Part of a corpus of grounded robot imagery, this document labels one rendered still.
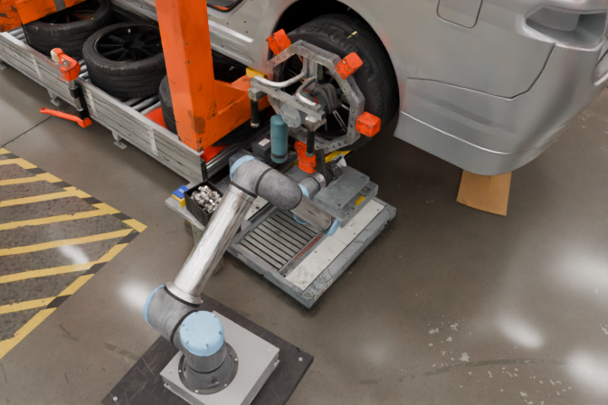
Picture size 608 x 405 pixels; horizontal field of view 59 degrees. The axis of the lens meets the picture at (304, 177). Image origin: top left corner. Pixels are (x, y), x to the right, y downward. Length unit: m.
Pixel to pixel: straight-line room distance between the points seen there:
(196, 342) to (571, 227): 2.39
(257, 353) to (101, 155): 2.02
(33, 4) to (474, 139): 3.15
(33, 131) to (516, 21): 3.19
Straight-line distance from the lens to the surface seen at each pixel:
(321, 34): 2.52
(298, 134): 2.79
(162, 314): 2.08
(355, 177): 3.14
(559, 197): 3.74
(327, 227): 2.42
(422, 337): 2.81
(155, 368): 2.38
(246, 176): 1.99
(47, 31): 4.28
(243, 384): 2.18
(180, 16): 2.44
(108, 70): 3.71
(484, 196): 3.53
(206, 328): 1.99
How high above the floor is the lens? 2.36
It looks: 43 degrees down
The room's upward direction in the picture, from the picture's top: 2 degrees clockwise
